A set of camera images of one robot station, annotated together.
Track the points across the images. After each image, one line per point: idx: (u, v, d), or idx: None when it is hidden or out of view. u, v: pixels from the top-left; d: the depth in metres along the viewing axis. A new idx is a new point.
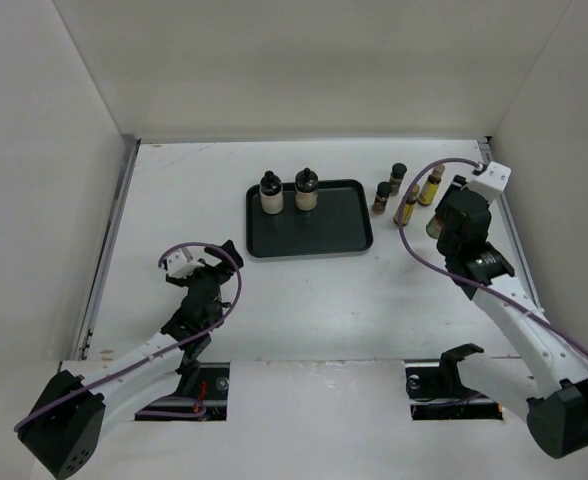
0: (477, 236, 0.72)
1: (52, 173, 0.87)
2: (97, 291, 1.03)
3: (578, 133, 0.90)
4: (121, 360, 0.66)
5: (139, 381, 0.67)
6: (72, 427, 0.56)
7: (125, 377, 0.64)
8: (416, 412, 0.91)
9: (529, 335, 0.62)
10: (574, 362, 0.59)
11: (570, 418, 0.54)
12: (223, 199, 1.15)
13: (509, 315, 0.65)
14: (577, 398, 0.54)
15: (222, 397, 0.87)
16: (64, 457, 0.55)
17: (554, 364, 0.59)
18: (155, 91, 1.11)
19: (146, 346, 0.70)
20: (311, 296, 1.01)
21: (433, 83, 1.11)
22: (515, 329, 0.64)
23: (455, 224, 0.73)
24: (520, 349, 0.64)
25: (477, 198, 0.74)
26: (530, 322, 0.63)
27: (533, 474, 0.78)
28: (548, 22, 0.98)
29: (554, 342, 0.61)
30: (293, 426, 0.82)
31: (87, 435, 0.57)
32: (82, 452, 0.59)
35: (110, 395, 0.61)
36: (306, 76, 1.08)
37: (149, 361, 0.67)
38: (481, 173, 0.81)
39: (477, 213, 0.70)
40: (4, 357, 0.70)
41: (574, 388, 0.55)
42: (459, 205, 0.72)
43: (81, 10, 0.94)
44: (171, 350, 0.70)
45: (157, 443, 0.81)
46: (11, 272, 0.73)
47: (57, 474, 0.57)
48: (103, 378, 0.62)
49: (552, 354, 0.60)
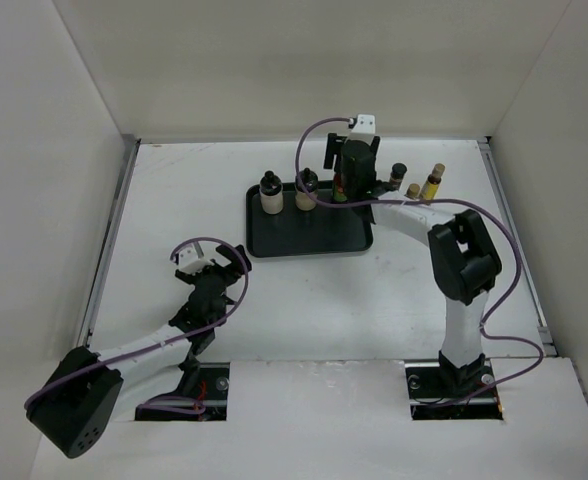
0: (368, 174, 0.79)
1: (52, 173, 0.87)
2: (97, 291, 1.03)
3: (578, 132, 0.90)
4: (134, 344, 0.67)
5: (150, 367, 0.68)
6: (88, 401, 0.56)
7: (139, 358, 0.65)
8: (416, 412, 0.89)
9: (408, 214, 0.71)
10: (442, 216, 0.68)
11: (448, 252, 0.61)
12: (223, 200, 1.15)
13: (393, 210, 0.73)
14: (445, 233, 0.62)
15: (222, 397, 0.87)
16: (76, 432, 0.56)
17: (428, 222, 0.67)
18: (155, 92, 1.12)
19: (156, 335, 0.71)
20: (312, 296, 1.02)
21: (432, 83, 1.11)
22: (401, 219, 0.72)
23: (347, 169, 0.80)
24: (412, 232, 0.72)
25: (362, 142, 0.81)
26: (408, 207, 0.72)
27: (534, 474, 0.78)
28: (548, 23, 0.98)
29: (426, 210, 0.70)
30: (293, 427, 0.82)
31: (101, 410, 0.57)
32: (93, 430, 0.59)
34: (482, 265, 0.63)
35: (124, 372, 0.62)
36: (305, 76, 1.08)
37: (161, 347, 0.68)
38: (353, 126, 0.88)
39: (363, 155, 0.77)
40: (5, 358, 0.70)
41: (443, 228, 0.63)
42: (347, 150, 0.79)
43: (81, 9, 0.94)
44: (181, 341, 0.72)
45: (156, 444, 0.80)
46: (11, 273, 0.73)
47: (68, 451, 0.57)
48: (118, 356, 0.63)
49: (426, 216, 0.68)
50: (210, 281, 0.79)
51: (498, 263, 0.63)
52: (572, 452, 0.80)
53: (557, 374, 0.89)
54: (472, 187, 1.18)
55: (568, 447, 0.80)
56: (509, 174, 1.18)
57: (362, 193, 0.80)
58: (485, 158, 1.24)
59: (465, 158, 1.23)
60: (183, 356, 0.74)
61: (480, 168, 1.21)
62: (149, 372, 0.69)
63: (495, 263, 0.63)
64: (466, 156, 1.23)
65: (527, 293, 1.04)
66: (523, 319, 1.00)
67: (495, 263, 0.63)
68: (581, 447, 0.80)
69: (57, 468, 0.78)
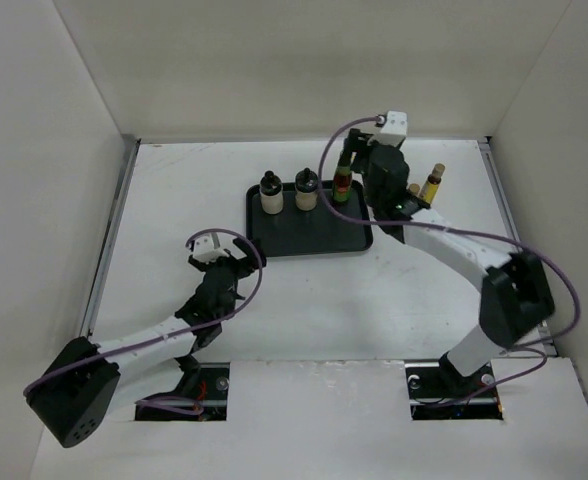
0: (400, 188, 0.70)
1: (53, 173, 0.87)
2: (97, 291, 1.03)
3: (578, 132, 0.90)
4: (136, 335, 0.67)
5: (151, 358, 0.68)
6: (85, 391, 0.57)
7: (140, 351, 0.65)
8: (415, 412, 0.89)
9: (453, 247, 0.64)
10: (494, 254, 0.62)
11: (504, 298, 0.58)
12: (223, 200, 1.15)
13: (432, 237, 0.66)
14: (502, 280, 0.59)
15: (222, 398, 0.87)
16: (71, 420, 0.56)
17: (479, 260, 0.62)
18: (156, 92, 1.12)
19: (161, 327, 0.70)
20: (312, 296, 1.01)
21: (432, 82, 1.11)
22: (440, 247, 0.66)
23: (377, 181, 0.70)
24: (452, 263, 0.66)
25: (393, 151, 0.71)
26: (451, 236, 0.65)
27: (533, 473, 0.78)
28: (548, 23, 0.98)
29: (473, 242, 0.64)
30: (293, 427, 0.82)
31: (98, 403, 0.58)
32: (89, 422, 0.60)
34: (535, 311, 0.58)
35: (123, 365, 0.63)
36: (306, 76, 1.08)
37: (163, 341, 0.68)
38: (383, 125, 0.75)
39: (397, 168, 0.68)
40: (5, 358, 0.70)
41: (500, 273, 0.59)
42: (379, 161, 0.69)
43: (81, 9, 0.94)
44: (186, 333, 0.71)
45: (156, 443, 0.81)
46: (11, 273, 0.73)
47: (64, 441, 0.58)
48: (118, 349, 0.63)
49: (476, 253, 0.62)
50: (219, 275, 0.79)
51: (552, 309, 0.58)
52: (571, 452, 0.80)
53: (557, 374, 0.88)
54: (472, 187, 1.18)
55: (568, 447, 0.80)
56: (510, 174, 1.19)
57: (390, 208, 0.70)
58: (485, 158, 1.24)
59: (465, 158, 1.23)
60: (188, 349, 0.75)
61: (480, 168, 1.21)
62: (151, 364, 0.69)
63: (550, 308, 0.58)
64: (466, 156, 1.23)
65: None
66: None
67: (549, 308, 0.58)
68: (581, 448, 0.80)
69: (57, 468, 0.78)
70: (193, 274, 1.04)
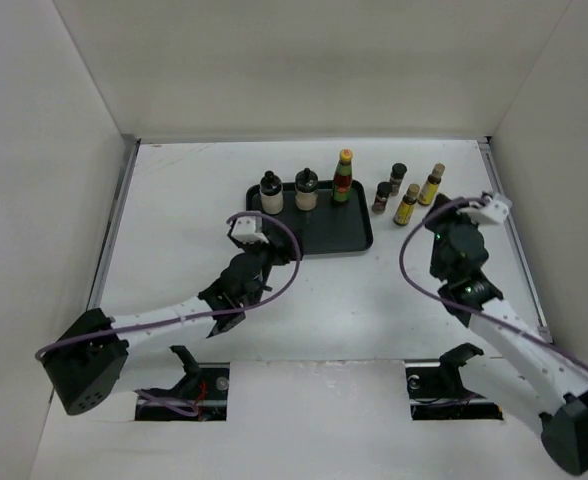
0: (473, 270, 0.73)
1: (52, 173, 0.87)
2: (96, 291, 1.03)
3: (578, 133, 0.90)
4: (154, 313, 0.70)
5: (168, 337, 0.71)
6: (94, 365, 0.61)
7: (154, 330, 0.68)
8: (416, 412, 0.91)
9: (529, 356, 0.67)
10: (573, 376, 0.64)
11: (580, 429, 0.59)
12: (223, 200, 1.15)
13: (506, 339, 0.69)
14: (580, 412, 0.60)
15: (222, 397, 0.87)
16: (75, 391, 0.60)
17: (555, 382, 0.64)
18: (155, 92, 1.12)
19: (181, 307, 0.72)
20: (312, 297, 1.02)
21: (432, 83, 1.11)
22: (514, 352, 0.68)
23: (449, 259, 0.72)
24: (522, 371, 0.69)
25: (472, 231, 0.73)
26: (526, 343, 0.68)
27: (532, 473, 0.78)
28: (548, 23, 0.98)
29: (551, 359, 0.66)
30: (293, 428, 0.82)
31: (105, 377, 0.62)
32: (95, 394, 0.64)
34: None
35: (135, 343, 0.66)
36: (306, 76, 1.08)
37: (180, 322, 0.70)
38: (487, 207, 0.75)
39: (475, 255, 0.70)
40: (5, 359, 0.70)
41: (577, 402, 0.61)
42: (458, 243, 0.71)
43: (81, 9, 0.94)
44: (205, 316, 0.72)
45: (155, 443, 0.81)
46: (11, 273, 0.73)
47: (69, 408, 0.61)
48: (133, 326, 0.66)
49: (552, 370, 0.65)
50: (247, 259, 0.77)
51: None
52: None
53: None
54: (471, 187, 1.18)
55: None
56: (509, 174, 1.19)
57: (459, 288, 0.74)
58: (485, 158, 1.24)
59: (465, 158, 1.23)
60: (209, 331, 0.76)
61: (479, 168, 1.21)
62: (170, 341, 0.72)
63: None
64: (466, 156, 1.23)
65: (527, 293, 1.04)
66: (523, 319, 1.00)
67: None
68: None
69: (57, 469, 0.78)
70: (193, 274, 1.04)
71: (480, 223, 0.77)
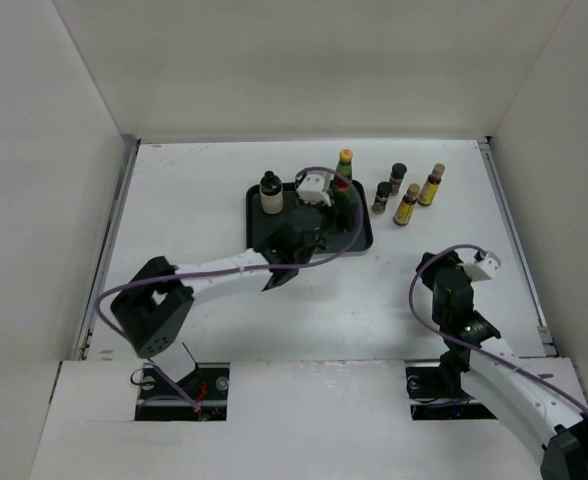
0: (464, 308, 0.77)
1: (52, 173, 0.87)
2: (96, 291, 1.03)
3: (578, 132, 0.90)
4: (214, 262, 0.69)
5: (227, 288, 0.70)
6: (160, 311, 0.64)
7: (215, 279, 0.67)
8: (415, 412, 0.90)
9: (523, 390, 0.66)
10: (565, 410, 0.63)
11: (572, 462, 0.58)
12: (223, 200, 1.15)
13: (502, 374, 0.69)
14: (572, 442, 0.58)
15: (222, 397, 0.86)
16: (145, 335, 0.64)
17: (548, 415, 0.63)
18: (155, 92, 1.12)
19: (239, 257, 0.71)
20: (312, 296, 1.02)
21: (432, 83, 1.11)
22: (508, 385, 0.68)
23: (442, 298, 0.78)
24: (517, 406, 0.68)
25: (459, 272, 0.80)
26: (521, 377, 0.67)
27: (531, 473, 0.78)
28: (548, 23, 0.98)
29: (545, 393, 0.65)
30: (293, 428, 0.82)
31: (172, 323, 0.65)
32: (162, 339, 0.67)
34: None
35: (198, 290, 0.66)
36: (306, 76, 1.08)
37: (238, 272, 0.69)
38: (482, 261, 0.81)
39: (461, 288, 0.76)
40: (5, 359, 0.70)
41: (568, 433, 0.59)
42: (444, 281, 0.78)
43: (81, 8, 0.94)
44: (263, 269, 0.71)
45: (155, 443, 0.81)
46: (12, 272, 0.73)
47: (140, 351, 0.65)
48: (194, 272, 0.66)
49: (545, 404, 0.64)
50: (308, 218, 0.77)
51: None
52: None
53: (557, 374, 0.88)
54: (471, 187, 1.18)
55: None
56: (509, 174, 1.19)
57: (458, 326, 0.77)
58: (485, 158, 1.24)
59: (465, 158, 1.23)
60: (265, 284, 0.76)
61: (479, 168, 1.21)
62: (229, 291, 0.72)
63: None
64: (466, 156, 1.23)
65: (527, 293, 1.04)
66: (523, 319, 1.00)
67: None
68: None
69: (56, 469, 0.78)
70: None
71: (474, 278, 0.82)
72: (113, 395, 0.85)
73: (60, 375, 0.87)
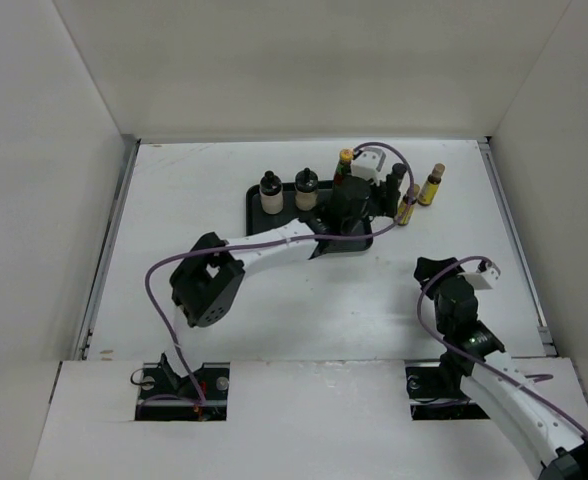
0: (468, 318, 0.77)
1: (51, 174, 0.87)
2: (97, 292, 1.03)
3: (578, 133, 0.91)
4: (262, 236, 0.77)
5: (275, 258, 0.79)
6: (216, 283, 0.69)
7: (263, 252, 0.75)
8: (416, 412, 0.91)
9: (525, 408, 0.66)
10: (566, 431, 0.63)
11: None
12: (223, 200, 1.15)
13: (505, 390, 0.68)
14: (572, 465, 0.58)
15: (222, 397, 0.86)
16: (204, 305, 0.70)
17: (550, 435, 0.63)
18: (156, 92, 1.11)
19: (284, 230, 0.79)
20: (312, 296, 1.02)
21: (432, 83, 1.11)
22: (510, 402, 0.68)
23: (447, 309, 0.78)
24: (518, 423, 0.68)
25: (464, 282, 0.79)
26: (523, 395, 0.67)
27: (531, 474, 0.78)
28: (548, 23, 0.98)
29: (547, 412, 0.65)
30: (294, 427, 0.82)
31: (225, 294, 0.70)
32: (218, 308, 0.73)
34: None
35: (249, 261, 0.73)
36: (307, 76, 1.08)
37: (285, 243, 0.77)
38: (485, 271, 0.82)
39: (466, 300, 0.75)
40: (4, 359, 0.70)
41: (569, 455, 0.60)
42: (449, 291, 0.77)
43: (81, 8, 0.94)
44: (307, 239, 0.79)
45: (154, 443, 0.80)
46: (11, 273, 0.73)
47: (199, 320, 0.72)
48: (245, 247, 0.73)
49: (547, 424, 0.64)
50: (357, 191, 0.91)
51: None
52: None
53: (557, 374, 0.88)
54: (471, 187, 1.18)
55: None
56: (509, 174, 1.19)
57: (462, 338, 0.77)
58: (485, 158, 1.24)
59: (465, 158, 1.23)
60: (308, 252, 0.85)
61: (479, 168, 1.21)
62: (276, 261, 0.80)
63: None
64: (466, 157, 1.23)
65: (527, 293, 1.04)
66: (523, 319, 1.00)
67: None
68: None
69: (56, 469, 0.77)
70: None
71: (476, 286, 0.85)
72: (113, 395, 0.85)
73: (60, 376, 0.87)
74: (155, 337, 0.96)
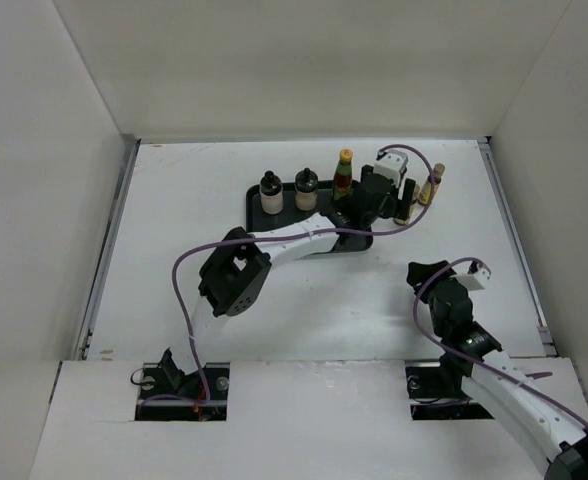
0: (464, 320, 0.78)
1: (51, 174, 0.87)
2: (97, 292, 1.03)
3: (578, 133, 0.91)
4: (287, 229, 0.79)
5: (299, 251, 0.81)
6: (245, 274, 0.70)
7: (288, 244, 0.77)
8: (415, 412, 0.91)
9: (526, 405, 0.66)
10: (569, 425, 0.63)
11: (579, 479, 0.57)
12: (223, 200, 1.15)
13: (505, 387, 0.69)
14: (577, 458, 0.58)
15: (222, 397, 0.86)
16: (233, 295, 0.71)
17: (553, 431, 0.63)
18: (155, 92, 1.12)
19: (307, 224, 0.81)
20: (313, 296, 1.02)
21: (433, 83, 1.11)
22: (511, 400, 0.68)
23: (442, 312, 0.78)
24: (521, 421, 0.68)
25: (457, 285, 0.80)
26: (524, 393, 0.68)
27: (531, 473, 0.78)
28: (548, 22, 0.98)
29: (548, 409, 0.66)
30: (294, 427, 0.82)
31: (253, 285, 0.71)
32: (246, 298, 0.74)
34: None
35: (274, 254, 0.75)
36: (307, 76, 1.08)
37: (309, 237, 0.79)
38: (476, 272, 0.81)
39: (460, 302, 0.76)
40: (4, 358, 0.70)
41: (573, 449, 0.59)
42: (443, 294, 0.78)
43: (81, 8, 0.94)
44: (328, 233, 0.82)
45: (154, 443, 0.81)
46: (11, 273, 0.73)
47: (228, 310, 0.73)
48: (272, 239, 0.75)
49: (549, 420, 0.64)
50: (379, 187, 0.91)
51: None
52: None
53: (557, 374, 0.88)
54: (471, 187, 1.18)
55: None
56: (509, 174, 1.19)
57: (460, 340, 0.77)
58: (485, 158, 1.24)
59: (465, 158, 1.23)
60: (327, 246, 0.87)
61: (479, 168, 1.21)
62: (298, 255, 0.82)
63: None
64: (466, 156, 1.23)
65: (527, 293, 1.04)
66: (523, 319, 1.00)
67: None
68: None
69: (56, 469, 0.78)
70: (193, 274, 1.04)
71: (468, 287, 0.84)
72: (113, 395, 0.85)
73: (59, 376, 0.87)
74: (155, 337, 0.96)
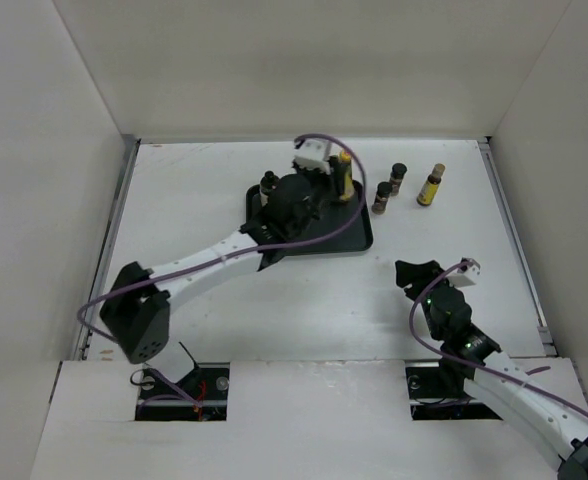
0: (464, 326, 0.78)
1: (52, 175, 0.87)
2: (96, 292, 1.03)
3: (578, 133, 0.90)
4: (193, 258, 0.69)
5: (213, 279, 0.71)
6: (141, 322, 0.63)
7: (193, 276, 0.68)
8: (416, 412, 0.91)
9: (533, 406, 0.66)
10: (577, 421, 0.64)
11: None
12: (223, 200, 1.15)
13: (511, 389, 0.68)
14: None
15: (222, 397, 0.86)
16: (132, 346, 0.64)
17: (562, 429, 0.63)
18: (156, 92, 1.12)
19: (222, 246, 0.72)
20: (312, 296, 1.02)
21: (432, 83, 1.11)
22: (517, 401, 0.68)
23: (441, 320, 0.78)
24: (529, 421, 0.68)
25: (454, 290, 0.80)
26: (529, 393, 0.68)
27: (530, 472, 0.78)
28: (548, 23, 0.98)
29: (554, 407, 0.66)
30: (294, 427, 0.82)
31: (153, 330, 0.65)
32: (152, 343, 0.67)
34: None
35: (175, 290, 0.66)
36: (306, 75, 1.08)
37: (221, 262, 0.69)
38: (467, 271, 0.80)
39: (460, 309, 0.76)
40: (4, 358, 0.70)
41: (585, 447, 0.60)
42: (442, 303, 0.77)
43: (82, 9, 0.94)
44: (245, 255, 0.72)
45: (154, 443, 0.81)
46: (12, 272, 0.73)
47: (131, 358, 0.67)
48: (172, 274, 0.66)
49: (557, 418, 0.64)
50: (295, 191, 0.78)
51: None
52: None
53: (557, 373, 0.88)
54: (472, 187, 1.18)
55: None
56: (509, 174, 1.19)
57: (461, 345, 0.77)
58: (485, 158, 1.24)
59: (465, 158, 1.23)
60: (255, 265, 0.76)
61: (479, 168, 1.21)
62: (213, 284, 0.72)
63: None
64: (466, 156, 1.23)
65: (527, 292, 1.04)
66: (523, 319, 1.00)
67: None
68: None
69: (56, 469, 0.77)
70: None
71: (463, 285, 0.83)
72: (113, 395, 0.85)
73: (59, 375, 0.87)
74: None
